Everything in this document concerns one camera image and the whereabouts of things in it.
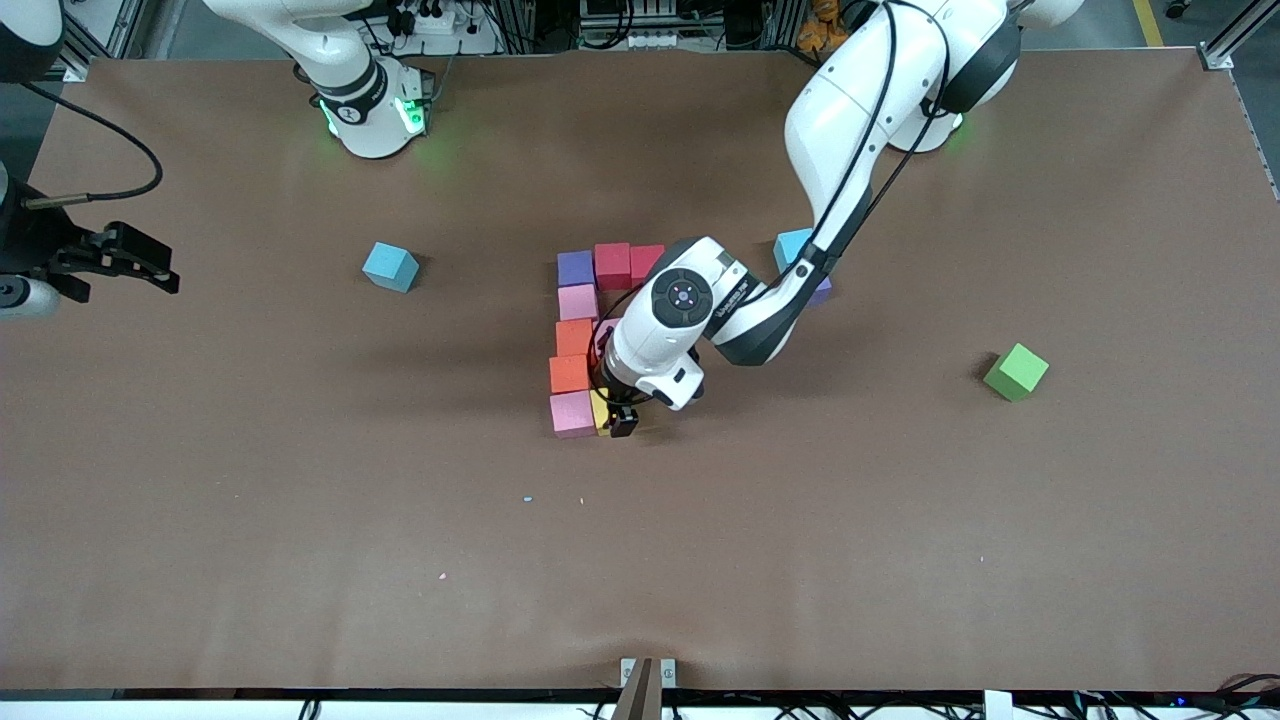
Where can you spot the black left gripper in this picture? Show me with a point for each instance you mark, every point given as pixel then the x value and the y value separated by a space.
pixel 622 419

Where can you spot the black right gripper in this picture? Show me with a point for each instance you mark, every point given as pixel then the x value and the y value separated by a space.
pixel 30 240

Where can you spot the yellow foam cube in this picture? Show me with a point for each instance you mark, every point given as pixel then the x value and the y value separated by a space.
pixel 600 412

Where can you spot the pink foam cube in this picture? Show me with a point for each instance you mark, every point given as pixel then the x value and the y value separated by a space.
pixel 578 302
pixel 572 414
pixel 604 332

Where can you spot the orange foam cube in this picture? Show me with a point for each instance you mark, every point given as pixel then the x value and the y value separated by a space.
pixel 568 373
pixel 574 338

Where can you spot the red foam cube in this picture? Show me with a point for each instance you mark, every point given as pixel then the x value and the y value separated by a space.
pixel 613 266
pixel 645 262

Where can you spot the purple foam cube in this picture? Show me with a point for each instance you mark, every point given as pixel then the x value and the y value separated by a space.
pixel 575 268
pixel 822 292

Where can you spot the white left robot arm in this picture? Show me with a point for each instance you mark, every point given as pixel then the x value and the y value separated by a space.
pixel 850 130

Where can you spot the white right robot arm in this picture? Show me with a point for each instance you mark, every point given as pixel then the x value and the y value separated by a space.
pixel 360 90

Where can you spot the brown table cover sheet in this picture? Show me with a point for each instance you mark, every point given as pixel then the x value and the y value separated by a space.
pixel 640 600

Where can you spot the light blue foam cube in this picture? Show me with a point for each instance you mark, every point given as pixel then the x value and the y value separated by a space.
pixel 390 266
pixel 790 247

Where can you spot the metal table clamp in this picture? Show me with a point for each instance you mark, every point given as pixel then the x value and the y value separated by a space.
pixel 640 695

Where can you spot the white electronics box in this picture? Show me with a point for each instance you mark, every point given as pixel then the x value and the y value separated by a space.
pixel 640 40

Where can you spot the white power strip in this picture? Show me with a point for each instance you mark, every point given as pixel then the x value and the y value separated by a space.
pixel 440 22

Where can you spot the green foam cube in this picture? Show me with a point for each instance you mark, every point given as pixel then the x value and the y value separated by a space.
pixel 1016 372

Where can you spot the bag of orange fruits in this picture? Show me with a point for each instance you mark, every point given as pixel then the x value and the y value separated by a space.
pixel 818 30

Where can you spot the white tag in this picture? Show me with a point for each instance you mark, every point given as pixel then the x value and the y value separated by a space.
pixel 998 706

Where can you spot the aluminium frame strut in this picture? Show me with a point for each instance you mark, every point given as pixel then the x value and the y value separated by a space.
pixel 90 60
pixel 1215 55

